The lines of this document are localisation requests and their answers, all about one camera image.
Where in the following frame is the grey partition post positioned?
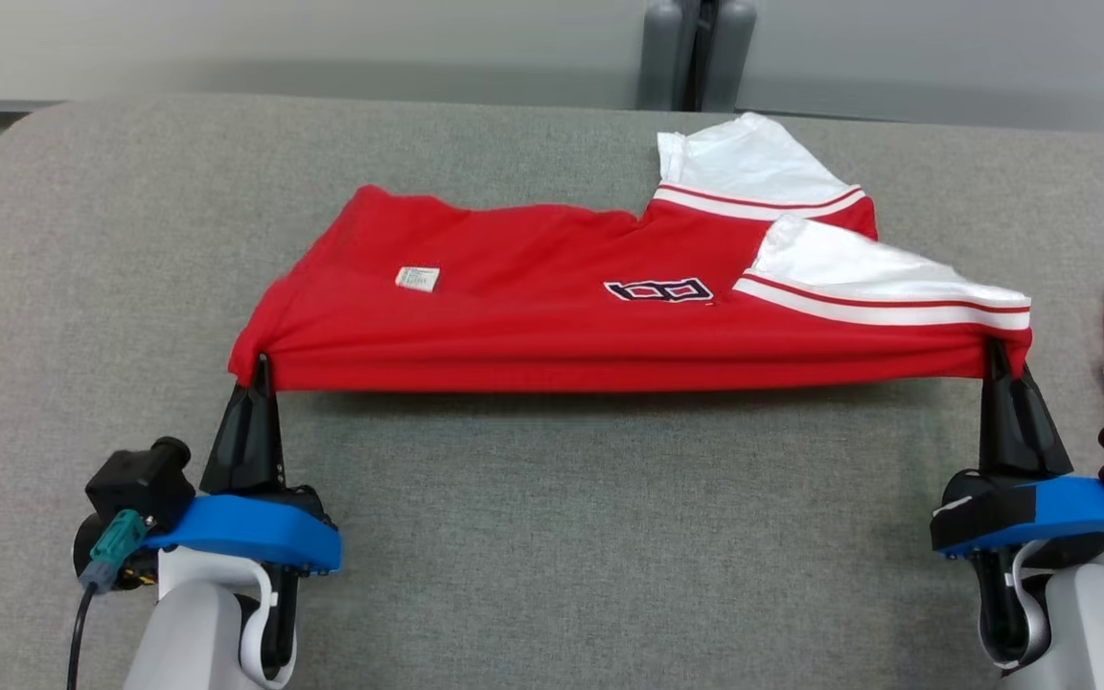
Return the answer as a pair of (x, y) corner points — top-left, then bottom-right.
(640, 0), (759, 113)

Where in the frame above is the red jersey with white sleeves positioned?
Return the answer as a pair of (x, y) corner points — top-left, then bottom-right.
(228, 112), (1033, 394)

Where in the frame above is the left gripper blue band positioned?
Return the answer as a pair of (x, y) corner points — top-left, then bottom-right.
(145, 356), (342, 577)

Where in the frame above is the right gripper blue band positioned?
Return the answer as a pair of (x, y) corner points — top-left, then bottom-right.
(931, 340), (1104, 561)

